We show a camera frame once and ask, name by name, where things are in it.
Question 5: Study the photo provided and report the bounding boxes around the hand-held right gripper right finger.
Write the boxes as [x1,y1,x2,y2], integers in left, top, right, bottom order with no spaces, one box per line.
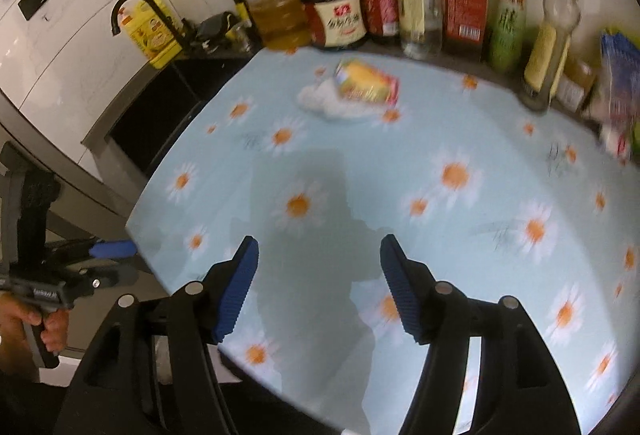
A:
[379,234,583,435]

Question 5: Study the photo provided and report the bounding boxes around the small brown jar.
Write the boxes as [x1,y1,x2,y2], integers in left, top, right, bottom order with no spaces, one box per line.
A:
[555,57,598,113]

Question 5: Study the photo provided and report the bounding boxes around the black faucet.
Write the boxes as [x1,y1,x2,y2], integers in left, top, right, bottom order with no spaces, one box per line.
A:
[110,0,191,60]

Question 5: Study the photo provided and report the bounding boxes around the blue packets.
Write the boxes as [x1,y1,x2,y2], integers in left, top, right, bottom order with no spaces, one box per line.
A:
[597,30,640,116]

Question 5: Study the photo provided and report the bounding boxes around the person's left hand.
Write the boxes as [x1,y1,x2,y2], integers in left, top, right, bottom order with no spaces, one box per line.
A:
[0,292,70,383]

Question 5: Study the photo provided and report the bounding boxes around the crumpled white wrapper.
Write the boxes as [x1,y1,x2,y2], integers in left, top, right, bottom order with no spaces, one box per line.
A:
[296,77,386,122]

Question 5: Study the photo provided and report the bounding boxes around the clear bottle yellow label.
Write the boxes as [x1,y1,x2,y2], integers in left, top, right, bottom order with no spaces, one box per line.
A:
[520,0,583,110]

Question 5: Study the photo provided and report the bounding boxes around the dark sink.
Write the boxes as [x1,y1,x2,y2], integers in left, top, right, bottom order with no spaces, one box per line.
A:
[82,50,251,180]

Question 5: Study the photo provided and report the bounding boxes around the black wall socket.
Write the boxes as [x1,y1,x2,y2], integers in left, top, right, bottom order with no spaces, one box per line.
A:
[17,0,51,20]

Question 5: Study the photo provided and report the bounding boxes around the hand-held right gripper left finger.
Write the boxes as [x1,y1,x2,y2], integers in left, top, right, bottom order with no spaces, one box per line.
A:
[60,235,261,435]

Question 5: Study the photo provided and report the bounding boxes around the yellow oil container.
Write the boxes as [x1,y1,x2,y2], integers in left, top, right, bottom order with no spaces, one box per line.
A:
[122,0,183,70]

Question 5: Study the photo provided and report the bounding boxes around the dark sink-side object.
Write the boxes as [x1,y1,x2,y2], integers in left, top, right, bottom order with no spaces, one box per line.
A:
[192,12,251,53]

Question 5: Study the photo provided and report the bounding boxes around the daisy-print table cover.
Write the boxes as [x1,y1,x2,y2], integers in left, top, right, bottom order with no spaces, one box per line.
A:
[125,47,638,435]

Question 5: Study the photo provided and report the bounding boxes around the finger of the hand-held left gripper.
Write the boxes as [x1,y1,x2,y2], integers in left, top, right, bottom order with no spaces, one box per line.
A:
[75,264,140,298]
[42,239,138,266]

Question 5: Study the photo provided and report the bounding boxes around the green label bottle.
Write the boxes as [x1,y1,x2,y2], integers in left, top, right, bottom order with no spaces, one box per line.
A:
[487,0,531,73]

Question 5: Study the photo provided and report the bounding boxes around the clear plastic bag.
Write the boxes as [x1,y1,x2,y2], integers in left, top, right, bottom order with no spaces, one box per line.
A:
[582,105,633,160]

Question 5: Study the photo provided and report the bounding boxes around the yellow red snack packet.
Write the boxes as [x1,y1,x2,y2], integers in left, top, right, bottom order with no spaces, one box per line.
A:
[334,59,401,106]

